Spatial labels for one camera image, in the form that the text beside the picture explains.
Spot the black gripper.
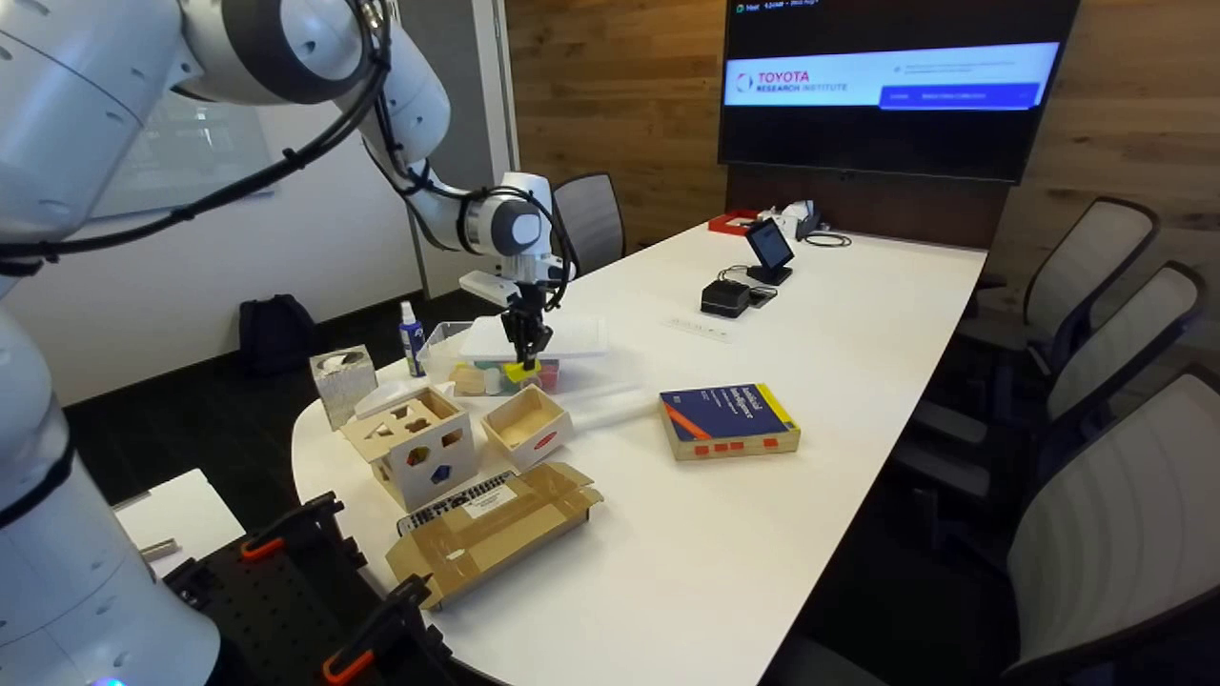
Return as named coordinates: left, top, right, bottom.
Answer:
left=502, top=285, right=553, bottom=364

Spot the yellow block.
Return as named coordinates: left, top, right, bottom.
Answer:
left=502, top=363, right=540, bottom=383

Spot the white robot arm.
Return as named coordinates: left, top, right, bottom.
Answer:
left=0, top=0, right=572, bottom=686

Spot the clear plastic container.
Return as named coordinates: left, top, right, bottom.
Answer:
left=419, top=317, right=653, bottom=430

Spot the small open wooden box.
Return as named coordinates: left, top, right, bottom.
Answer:
left=483, top=383, right=572, bottom=468

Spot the hand sanitizer bottle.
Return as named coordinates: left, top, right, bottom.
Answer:
left=400, top=299, right=426, bottom=377

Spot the grey office chair left side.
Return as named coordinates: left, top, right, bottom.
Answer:
left=555, top=170, right=624, bottom=275

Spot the grey office chair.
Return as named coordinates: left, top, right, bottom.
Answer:
left=891, top=260, right=1206, bottom=511
left=778, top=370, right=1220, bottom=686
left=966, top=195, right=1164, bottom=372
left=555, top=170, right=624, bottom=275

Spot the wooden shape sorter box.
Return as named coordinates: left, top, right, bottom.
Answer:
left=344, top=389, right=480, bottom=511

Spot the grey tissue box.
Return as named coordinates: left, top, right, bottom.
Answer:
left=309, top=345, right=377, bottom=425

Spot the small black box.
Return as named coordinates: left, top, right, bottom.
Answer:
left=703, top=276, right=751, bottom=317

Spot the blue and orange book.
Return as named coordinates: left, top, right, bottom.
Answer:
left=659, top=381, right=801, bottom=459

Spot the red box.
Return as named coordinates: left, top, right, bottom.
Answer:
left=705, top=214, right=760, bottom=234

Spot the flat cardboard box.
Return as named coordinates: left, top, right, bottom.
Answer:
left=385, top=459, right=604, bottom=609

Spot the black bag on floor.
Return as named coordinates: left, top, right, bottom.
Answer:
left=236, top=294, right=318, bottom=372

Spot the black tablet stand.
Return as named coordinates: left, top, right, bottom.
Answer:
left=748, top=220, right=794, bottom=285

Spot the black clamp orange tip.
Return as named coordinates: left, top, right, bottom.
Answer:
left=319, top=574, right=426, bottom=686

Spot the black perforated mounting board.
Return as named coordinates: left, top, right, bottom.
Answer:
left=168, top=522, right=502, bottom=686

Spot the grey office chair far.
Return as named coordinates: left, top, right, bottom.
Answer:
left=966, top=195, right=1164, bottom=372

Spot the grey office chair middle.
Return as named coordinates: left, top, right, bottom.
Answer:
left=891, top=260, right=1206, bottom=511

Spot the grey office chair near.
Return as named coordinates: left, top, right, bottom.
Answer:
left=778, top=370, right=1220, bottom=686

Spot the wall mounted television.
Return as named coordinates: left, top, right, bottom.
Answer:
left=717, top=0, right=1080, bottom=181

